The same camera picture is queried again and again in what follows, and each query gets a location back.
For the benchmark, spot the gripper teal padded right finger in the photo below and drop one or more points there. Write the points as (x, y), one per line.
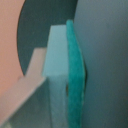
(76, 79)

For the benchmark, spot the gripper teal padded left finger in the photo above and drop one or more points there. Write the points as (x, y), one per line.
(39, 99)

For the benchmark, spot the grey pot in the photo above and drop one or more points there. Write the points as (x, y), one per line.
(101, 28)

